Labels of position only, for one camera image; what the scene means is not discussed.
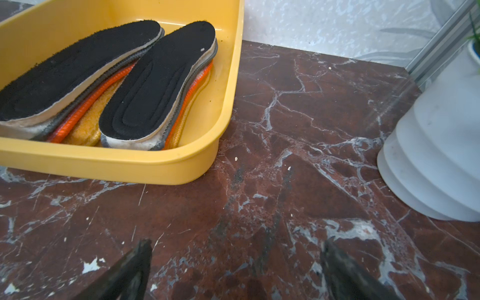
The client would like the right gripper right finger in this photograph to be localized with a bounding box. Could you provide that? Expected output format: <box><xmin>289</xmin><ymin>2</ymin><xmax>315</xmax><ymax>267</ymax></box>
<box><xmin>320</xmin><ymin>239</ymin><xmax>399</xmax><ymax>300</ymax></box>

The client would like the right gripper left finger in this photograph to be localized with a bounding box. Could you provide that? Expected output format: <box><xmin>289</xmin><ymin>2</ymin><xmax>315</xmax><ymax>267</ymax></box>
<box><xmin>74</xmin><ymin>239</ymin><xmax>153</xmax><ymax>300</ymax></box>

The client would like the yellow insole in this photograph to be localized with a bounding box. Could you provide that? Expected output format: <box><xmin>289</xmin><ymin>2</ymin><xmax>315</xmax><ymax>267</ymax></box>
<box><xmin>164</xmin><ymin>70</ymin><xmax>213</xmax><ymax>151</ymax></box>
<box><xmin>61</xmin><ymin>77</ymin><xmax>125</xmax><ymax>146</ymax></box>

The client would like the black insole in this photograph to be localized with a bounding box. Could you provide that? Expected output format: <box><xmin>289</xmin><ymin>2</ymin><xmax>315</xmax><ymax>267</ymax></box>
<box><xmin>1</xmin><ymin>20</ymin><xmax>165</xmax><ymax>126</ymax></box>
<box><xmin>99</xmin><ymin>21</ymin><xmax>218</xmax><ymax>145</ymax></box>

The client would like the grey felt insole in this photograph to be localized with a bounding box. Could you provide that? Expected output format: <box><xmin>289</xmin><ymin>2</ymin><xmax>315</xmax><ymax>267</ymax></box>
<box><xmin>101</xmin><ymin>39</ymin><xmax>218</xmax><ymax>151</ymax></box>
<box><xmin>1</xmin><ymin>46</ymin><xmax>152</xmax><ymax>141</ymax></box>

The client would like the yellow plastic storage box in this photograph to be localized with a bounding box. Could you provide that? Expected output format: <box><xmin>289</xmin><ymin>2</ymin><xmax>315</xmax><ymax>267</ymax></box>
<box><xmin>1</xmin><ymin>1</ymin><xmax>245</xmax><ymax>185</ymax></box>

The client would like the potted plant white pot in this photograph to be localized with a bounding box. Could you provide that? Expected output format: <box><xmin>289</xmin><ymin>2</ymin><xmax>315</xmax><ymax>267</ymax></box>
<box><xmin>377</xmin><ymin>28</ymin><xmax>480</xmax><ymax>222</ymax></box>

